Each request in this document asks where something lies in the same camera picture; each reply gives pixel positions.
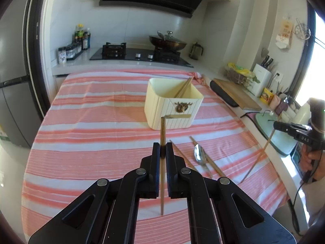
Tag dark door frame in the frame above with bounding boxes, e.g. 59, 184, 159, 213
23, 0, 51, 121

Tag wooden chopstick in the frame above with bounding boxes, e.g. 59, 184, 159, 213
240, 114, 282, 183
169, 139, 201, 176
160, 116, 167, 215
174, 77, 193, 98
189, 135, 227, 178
178, 77, 195, 98

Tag cardboard box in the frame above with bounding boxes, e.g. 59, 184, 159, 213
0, 124, 9, 143

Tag person's right forearm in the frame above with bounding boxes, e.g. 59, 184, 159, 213
306, 179, 325, 232

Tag hanging wire steamer rack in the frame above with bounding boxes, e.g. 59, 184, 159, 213
295, 18, 311, 40

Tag thin black wire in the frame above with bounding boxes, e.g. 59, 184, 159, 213
240, 110, 274, 119

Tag wooden cutting board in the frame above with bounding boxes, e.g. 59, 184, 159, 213
213, 78, 262, 111

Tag yellow plastic bag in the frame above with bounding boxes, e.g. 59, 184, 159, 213
227, 63, 252, 75

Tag wire fruit basket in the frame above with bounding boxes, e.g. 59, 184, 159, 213
225, 67, 254, 85

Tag metal spoon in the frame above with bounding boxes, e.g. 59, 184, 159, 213
194, 144, 213, 179

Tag hanging printed paper bag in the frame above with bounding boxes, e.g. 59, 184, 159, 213
275, 16, 294, 50

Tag dark wok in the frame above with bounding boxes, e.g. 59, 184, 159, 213
148, 34, 188, 52

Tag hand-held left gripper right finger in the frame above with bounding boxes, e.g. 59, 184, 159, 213
166, 142, 297, 244

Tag person's right hand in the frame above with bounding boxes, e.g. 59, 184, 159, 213
300, 147, 325, 182

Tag pink cup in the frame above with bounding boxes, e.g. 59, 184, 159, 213
269, 94, 281, 110

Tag white label spice jar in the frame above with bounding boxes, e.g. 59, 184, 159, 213
58, 47, 67, 65

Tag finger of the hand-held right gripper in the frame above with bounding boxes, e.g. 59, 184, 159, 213
273, 121, 312, 136

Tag white knife block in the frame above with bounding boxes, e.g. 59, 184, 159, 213
251, 64, 273, 97

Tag black handled kitchen knives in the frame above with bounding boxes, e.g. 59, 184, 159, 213
260, 55, 275, 68

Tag pink striped tablecloth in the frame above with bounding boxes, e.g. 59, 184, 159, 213
21, 69, 288, 244

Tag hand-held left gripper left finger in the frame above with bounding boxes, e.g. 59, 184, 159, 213
28, 142, 163, 244

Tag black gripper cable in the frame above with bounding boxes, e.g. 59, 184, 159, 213
292, 155, 318, 237

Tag grey refrigerator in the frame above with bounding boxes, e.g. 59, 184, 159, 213
0, 18, 42, 148

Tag glass wok lid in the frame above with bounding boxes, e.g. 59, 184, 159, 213
152, 30, 182, 44

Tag black oblong object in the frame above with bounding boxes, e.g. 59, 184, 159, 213
210, 81, 239, 108

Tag white thermos jug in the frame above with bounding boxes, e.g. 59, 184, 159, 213
292, 99, 312, 125

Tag black spice jar rack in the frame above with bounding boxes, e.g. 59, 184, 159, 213
65, 42, 83, 60

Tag cream ribbed utensil holder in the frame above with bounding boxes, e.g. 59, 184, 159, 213
144, 77, 204, 131

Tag window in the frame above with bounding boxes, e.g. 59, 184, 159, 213
289, 0, 325, 112

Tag black gas stove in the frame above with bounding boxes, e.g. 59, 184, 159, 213
89, 42, 194, 68

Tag yellow cap oil bottle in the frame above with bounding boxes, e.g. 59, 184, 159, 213
75, 24, 85, 49

